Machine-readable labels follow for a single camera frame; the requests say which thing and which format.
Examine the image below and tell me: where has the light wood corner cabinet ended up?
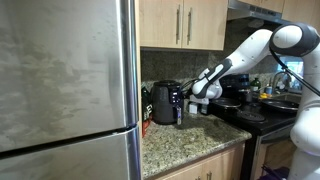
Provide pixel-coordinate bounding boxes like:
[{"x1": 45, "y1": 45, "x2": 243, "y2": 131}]
[{"x1": 281, "y1": 0, "x2": 320, "y2": 31}]

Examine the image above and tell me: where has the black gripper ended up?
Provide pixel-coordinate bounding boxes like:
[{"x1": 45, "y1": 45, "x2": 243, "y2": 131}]
[{"x1": 180, "y1": 87, "x2": 195, "y2": 108}]

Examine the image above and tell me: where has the light wood base cabinet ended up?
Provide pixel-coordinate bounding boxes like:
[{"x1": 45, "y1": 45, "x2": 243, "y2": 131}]
[{"x1": 154, "y1": 143, "x2": 246, "y2": 180}]

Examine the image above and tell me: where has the stainless freezer drawer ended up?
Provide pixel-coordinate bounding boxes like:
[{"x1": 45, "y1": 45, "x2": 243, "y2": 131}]
[{"x1": 0, "y1": 126, "x2": 142, "y2": 180}]

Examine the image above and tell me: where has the dark glass bottle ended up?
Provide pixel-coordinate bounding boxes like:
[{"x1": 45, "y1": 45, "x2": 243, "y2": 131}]
[{"x1": 199, "y1": 103, "x2": 211, "y2": 116}]

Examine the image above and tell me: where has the white plastic wrapper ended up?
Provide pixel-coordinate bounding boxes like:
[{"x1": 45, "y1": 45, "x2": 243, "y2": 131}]
[{"x1": 188, "y1": 103, "x2": 199, "y2": 115}]

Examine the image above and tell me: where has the black stove burner coil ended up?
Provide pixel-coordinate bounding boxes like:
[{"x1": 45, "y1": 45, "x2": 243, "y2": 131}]
[{"x1": 237, "y1": 110, "x2": 267, "y2": 122}]

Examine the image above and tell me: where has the stainless range hood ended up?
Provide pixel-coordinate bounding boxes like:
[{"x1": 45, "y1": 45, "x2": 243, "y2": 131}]
[{"x1": 226, "y1": 0, "x2": 291, "y2": 31}]

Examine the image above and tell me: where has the green glass bottle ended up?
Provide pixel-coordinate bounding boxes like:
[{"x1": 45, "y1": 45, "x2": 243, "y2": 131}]
[{"x1": 250, "y1": 77, "x2": 262, "y2": 93}]

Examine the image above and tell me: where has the small dark cooking pot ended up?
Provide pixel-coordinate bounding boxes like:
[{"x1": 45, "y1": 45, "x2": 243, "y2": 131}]
[{"x1": 211, "y1": 97, "x2": 242, "y2": 110}]

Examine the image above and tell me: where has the wide dark frying pan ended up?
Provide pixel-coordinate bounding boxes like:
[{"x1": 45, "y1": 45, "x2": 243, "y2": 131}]
[{"x1": 259, "y1": 98, "x2": 300, "y2": 113}]

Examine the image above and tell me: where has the stainless refrigerator door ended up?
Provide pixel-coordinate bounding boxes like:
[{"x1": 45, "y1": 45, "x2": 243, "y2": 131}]
[{"x1": 0, "y1": 0, "x2": 139, "y2": 154}]

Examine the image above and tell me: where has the purple fabric item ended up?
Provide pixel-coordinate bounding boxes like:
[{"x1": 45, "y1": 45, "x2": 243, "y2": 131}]
[{"x1": 259, "y1": 165, "x2": 291, "y2": 180}]

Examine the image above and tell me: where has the black air fryer body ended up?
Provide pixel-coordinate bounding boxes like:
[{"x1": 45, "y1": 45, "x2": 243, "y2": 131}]
[{"x1": 150, "y1": 80, "x2": 185, "y2": 126}]

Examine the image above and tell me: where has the light wood cabinet door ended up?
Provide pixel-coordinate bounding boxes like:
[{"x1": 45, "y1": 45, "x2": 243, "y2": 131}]
[
  {"x1": 139, "y1": 0, "x2": 184, "y2": 49},
  {"x1": 181, "y1": 0, "x2": 229, "y2": 51}
]

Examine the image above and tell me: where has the black electric stove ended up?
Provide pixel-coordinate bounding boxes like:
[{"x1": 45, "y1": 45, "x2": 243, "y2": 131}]
[{"x1": 196, "y1": 73, "x2": 301, "y2": 180}]

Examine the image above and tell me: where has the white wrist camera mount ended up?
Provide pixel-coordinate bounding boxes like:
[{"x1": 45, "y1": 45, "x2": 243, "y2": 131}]
[{"x1": 189, "y1": 94, "x2": 210, "y2": 105}]

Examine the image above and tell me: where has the chrome sink faucet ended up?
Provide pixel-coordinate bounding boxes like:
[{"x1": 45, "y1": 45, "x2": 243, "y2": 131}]
[{"x1": 271, "y1": 71, "x2": 292, "y2": 92}]

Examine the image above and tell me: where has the red black protein powder bag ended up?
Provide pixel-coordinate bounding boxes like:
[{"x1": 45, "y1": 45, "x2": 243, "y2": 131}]
[{"x1": 141, "y1": 83, "x2": 154, "y2": 138}]

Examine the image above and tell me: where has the silver cabinet door handle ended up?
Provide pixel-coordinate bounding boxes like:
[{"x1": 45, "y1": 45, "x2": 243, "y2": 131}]
[
  {"x1": 186, "y1": 7, "x2": 193, "y2": 46},
  {"x1": 175, "y1": 4, "x2": 181, "y2": 45}
]

